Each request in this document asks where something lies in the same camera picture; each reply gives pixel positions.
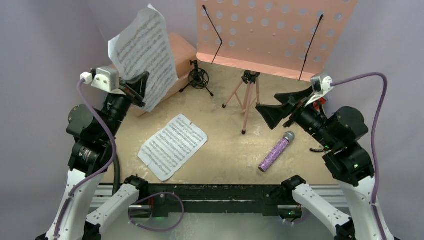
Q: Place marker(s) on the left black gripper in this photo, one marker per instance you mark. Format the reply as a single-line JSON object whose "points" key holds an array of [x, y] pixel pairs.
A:
{"points": [[135, 89]]}

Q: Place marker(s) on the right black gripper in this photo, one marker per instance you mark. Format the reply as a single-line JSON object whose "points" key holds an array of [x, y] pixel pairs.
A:
{"points": [[294, 112]]}

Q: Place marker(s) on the sheet music page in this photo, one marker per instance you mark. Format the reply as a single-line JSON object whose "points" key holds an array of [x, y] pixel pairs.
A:
{"points": [[171, 147], [147, 21]]}

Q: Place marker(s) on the pink music stand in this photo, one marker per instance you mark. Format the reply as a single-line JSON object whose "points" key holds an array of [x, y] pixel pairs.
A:
{"points": [[286, 38]]}

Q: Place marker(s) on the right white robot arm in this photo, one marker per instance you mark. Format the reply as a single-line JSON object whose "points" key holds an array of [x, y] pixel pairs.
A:
{"points": [[349, 164]]}

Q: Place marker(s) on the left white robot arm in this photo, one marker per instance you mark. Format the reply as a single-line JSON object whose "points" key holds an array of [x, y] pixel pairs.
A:
{"points": [[94, 150]]}

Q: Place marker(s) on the purple glitter microphone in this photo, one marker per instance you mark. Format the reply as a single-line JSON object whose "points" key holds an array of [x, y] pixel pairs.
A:
{"points": [[277, 151]]}

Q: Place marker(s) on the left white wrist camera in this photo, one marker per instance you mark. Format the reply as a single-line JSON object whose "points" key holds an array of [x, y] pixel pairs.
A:
{"points": [[103, 78]]}

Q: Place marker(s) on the black handled pliers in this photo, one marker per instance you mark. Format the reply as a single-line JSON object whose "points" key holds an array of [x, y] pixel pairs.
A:
{"points": [[317, 150]]}

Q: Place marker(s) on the black microphone shock mount stand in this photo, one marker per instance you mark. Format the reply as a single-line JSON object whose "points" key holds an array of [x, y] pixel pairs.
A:
{"points": [[198, 78]]}

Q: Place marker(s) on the aluminium frame profile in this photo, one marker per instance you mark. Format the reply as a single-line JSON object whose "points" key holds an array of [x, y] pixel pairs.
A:
{"points": [[332, 194]]}

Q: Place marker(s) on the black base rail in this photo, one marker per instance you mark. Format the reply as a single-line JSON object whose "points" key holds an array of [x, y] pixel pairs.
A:
{"points": [[268, 200]]}

